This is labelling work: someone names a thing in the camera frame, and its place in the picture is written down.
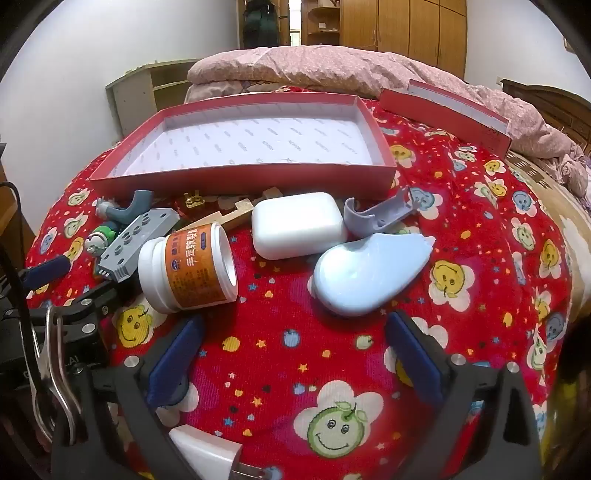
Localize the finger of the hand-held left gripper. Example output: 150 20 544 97
21 255 71 292
60 281 141 324

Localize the red cardboard box lid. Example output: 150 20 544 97
379 79 513 155

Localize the wooden wardrobe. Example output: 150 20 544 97
339 0 469 79

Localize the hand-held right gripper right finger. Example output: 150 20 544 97
385 310 543 480

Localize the grey curved plastic clip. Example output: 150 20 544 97
344 187 414 238

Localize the white power adapter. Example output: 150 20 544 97
168 424 269 480

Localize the red cardboard box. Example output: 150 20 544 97
89 93 398 200

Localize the brown wooden board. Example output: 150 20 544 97
0 159 38 273

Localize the beige patterned bed sheet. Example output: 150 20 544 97
505 150 591 324

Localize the beige open shelf unit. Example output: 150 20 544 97
105 59 204 139

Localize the wooden puzzle piece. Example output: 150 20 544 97
178 186 284 233

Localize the lavender pillow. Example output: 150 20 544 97
561 154 591 199

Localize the white jar with orange label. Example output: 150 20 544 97
137 222 239 315

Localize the grey-blue shark toy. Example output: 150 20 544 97
97 189 153 229

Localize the dark wooden headboard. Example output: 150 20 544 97
501 78 591 158

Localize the pink quilt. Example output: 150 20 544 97
185 45 591 160

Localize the red printed blanket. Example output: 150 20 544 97
25 85 575 480

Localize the black cable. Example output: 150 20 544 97
0 181 29 282

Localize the green-haired doll keychain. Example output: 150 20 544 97
85 222 121 259

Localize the white rounded plastic case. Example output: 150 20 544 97
252 191 348 260

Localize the wooden corner shelf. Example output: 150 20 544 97
300 0 342 47

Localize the grey perforated plate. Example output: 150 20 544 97
95 208 181 283

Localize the light blue teardrop case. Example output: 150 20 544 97
311 232 435 317

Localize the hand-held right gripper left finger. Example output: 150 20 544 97
51 315 206 480

